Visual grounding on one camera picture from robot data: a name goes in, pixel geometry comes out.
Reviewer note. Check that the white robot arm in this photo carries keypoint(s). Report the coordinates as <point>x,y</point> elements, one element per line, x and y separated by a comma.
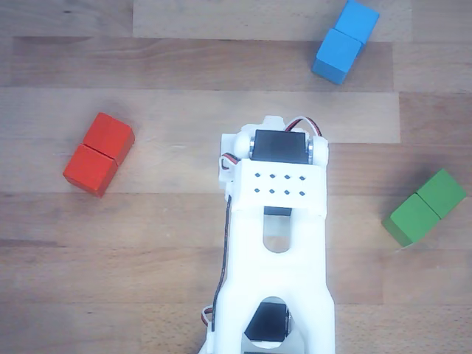
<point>309,239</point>

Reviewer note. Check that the red rectangular block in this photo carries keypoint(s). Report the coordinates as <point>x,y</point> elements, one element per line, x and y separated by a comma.
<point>99,155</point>

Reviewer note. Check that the blue rectangular block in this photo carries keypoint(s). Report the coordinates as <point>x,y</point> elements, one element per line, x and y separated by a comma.
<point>343,48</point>

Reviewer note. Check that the green rectangular block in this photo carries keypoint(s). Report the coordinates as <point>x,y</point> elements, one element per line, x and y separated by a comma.
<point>424,208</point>

